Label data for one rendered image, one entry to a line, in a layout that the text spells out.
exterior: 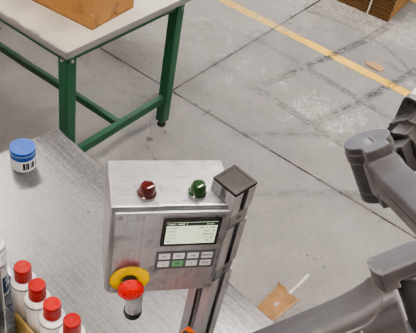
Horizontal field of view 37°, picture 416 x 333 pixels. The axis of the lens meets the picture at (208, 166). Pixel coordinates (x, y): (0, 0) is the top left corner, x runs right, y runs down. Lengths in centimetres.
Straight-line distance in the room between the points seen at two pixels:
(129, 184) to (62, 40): 162
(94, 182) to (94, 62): 201
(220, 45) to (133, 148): 118
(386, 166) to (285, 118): 258
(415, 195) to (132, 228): 38
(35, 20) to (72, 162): 87
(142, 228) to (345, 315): 31
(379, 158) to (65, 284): 85
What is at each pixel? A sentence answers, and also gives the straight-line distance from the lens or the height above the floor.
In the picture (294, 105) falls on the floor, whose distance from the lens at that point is 365.
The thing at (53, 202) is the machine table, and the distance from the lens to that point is 171.
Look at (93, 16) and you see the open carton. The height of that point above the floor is 84.
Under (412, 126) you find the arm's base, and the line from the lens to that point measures 109.
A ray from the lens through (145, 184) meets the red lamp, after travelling 83.
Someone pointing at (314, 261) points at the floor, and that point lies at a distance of 282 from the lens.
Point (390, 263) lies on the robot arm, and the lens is 68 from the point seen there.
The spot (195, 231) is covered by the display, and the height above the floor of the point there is 143.
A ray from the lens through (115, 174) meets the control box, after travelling 87.
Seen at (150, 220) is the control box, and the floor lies 146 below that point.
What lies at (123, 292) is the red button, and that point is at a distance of 91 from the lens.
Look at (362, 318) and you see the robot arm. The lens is 67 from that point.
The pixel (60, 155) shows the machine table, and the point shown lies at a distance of 185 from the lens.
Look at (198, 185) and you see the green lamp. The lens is 84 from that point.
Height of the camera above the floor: 208
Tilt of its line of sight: 42 degrees down
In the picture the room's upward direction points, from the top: 12 degrees clockwise
